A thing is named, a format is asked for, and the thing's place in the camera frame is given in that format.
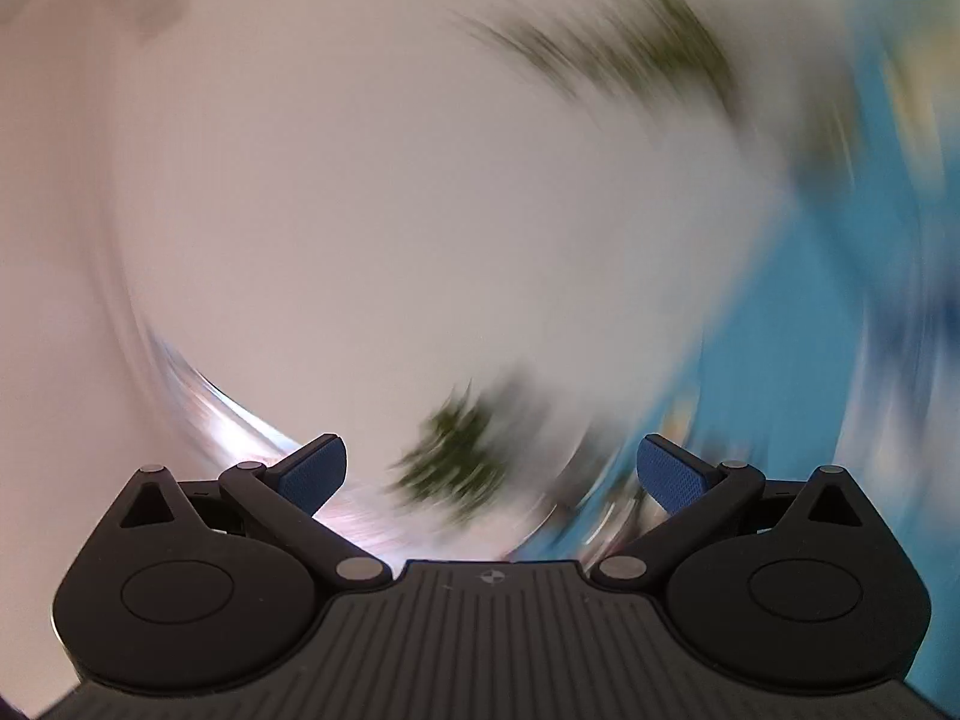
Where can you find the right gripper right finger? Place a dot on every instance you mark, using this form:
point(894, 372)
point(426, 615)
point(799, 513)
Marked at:
point(701, 501)

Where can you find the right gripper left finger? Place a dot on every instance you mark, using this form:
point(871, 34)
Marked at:
point(278, 504)

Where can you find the blue floral tablecloth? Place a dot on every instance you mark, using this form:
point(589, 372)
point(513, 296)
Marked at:
point(842, 340)

